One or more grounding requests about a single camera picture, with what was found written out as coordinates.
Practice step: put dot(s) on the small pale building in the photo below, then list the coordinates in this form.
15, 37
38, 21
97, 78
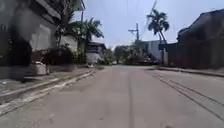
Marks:
95, 53

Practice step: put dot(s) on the green trees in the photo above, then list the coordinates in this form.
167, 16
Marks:
133, 55

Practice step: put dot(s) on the grey concrete road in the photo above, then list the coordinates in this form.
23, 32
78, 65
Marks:
126, 100

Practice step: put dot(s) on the utility pole with crossarm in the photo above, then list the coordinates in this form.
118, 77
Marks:
136, 33

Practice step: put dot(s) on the white walled building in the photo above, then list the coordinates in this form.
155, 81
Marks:
154, 49

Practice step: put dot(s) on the dark green bushes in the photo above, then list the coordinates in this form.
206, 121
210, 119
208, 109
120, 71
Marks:
61, 56

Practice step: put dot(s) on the tall leaning palm tree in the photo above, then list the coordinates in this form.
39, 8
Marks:
158, 22

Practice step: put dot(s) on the white container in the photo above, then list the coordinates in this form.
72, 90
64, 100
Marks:
40, 68

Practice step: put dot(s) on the pale concrete pavement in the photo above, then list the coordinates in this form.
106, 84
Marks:
193, 71

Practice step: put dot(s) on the grey building with balconies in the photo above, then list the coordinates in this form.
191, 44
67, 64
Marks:
33, 30

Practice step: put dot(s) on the dark building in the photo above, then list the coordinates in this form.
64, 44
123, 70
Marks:
200, 43

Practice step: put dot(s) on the raised concrete pavement with kerb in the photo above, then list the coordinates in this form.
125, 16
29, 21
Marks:
20, 89

